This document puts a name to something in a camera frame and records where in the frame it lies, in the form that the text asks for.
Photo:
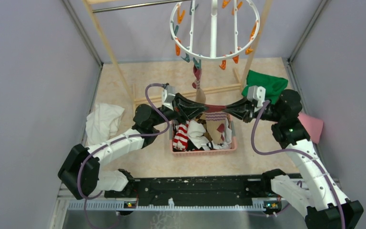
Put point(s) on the white black sock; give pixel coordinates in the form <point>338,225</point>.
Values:
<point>196,134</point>

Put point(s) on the white cloth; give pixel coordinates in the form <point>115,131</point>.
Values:
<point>103,122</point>

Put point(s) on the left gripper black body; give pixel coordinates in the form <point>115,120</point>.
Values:
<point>179,112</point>

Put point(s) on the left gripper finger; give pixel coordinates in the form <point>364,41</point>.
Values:
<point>189,105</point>
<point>197,114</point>

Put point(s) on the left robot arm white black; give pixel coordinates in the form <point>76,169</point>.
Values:
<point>82,173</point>

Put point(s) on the pink plastic basket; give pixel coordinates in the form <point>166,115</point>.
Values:
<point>192,151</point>

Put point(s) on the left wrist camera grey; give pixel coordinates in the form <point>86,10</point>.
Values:
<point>167,96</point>

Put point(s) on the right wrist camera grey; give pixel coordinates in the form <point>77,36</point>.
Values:
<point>256,94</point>

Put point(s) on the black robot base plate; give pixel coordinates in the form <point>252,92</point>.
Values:
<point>209,191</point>

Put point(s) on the white round clip hanger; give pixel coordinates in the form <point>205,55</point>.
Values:
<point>225,30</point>

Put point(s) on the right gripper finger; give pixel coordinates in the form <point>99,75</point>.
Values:
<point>237,113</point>
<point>241,104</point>

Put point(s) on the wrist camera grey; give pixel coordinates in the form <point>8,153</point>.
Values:
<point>167,96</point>
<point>256,94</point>

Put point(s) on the beige purple striped sock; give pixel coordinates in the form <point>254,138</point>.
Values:
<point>217,123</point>

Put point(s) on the wooden drying rack frame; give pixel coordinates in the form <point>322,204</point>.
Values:
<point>107,44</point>

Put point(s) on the pink cloth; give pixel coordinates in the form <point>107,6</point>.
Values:
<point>313,126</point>

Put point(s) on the green cloth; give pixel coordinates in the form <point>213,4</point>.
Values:
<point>273,85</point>

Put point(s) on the orange clip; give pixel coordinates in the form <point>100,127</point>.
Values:
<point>236,58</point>
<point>222,66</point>

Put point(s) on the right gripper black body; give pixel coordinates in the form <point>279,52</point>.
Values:
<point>250,110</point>

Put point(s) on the metal rack rod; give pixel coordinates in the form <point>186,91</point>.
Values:
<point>137,6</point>

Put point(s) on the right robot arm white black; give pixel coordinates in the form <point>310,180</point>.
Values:
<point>323,205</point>

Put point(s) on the red white striped sock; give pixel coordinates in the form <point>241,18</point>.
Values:
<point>180,139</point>

